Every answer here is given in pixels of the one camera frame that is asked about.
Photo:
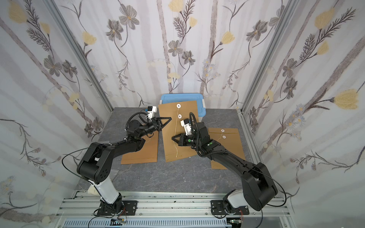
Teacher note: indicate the kraft file bag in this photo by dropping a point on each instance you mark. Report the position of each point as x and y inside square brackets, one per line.
[229, 138]
[178, 112]
[147, 154]

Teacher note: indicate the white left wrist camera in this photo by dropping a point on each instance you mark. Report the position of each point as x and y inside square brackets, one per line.
[151, 111]

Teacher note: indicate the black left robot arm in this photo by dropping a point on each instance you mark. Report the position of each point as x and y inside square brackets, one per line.
[87, 166]

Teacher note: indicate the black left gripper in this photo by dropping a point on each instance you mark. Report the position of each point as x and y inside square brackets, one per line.
[157, 123]

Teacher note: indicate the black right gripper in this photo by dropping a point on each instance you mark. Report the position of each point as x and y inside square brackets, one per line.
[185, 139]

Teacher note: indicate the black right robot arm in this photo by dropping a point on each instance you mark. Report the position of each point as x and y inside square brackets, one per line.
[258, 187]

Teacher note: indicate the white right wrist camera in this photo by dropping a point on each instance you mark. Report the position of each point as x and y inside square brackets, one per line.
[186, 124]

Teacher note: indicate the blue lidded storage box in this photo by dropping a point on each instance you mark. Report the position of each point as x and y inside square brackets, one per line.
[184, 97]

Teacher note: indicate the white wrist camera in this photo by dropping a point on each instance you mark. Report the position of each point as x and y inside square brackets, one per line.
[186, 124]
[151, 111]

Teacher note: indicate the white slotted cable duct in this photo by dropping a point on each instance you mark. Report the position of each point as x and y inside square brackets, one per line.
[146, 223]

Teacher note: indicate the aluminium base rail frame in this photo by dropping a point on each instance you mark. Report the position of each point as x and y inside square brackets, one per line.
[172, 205]

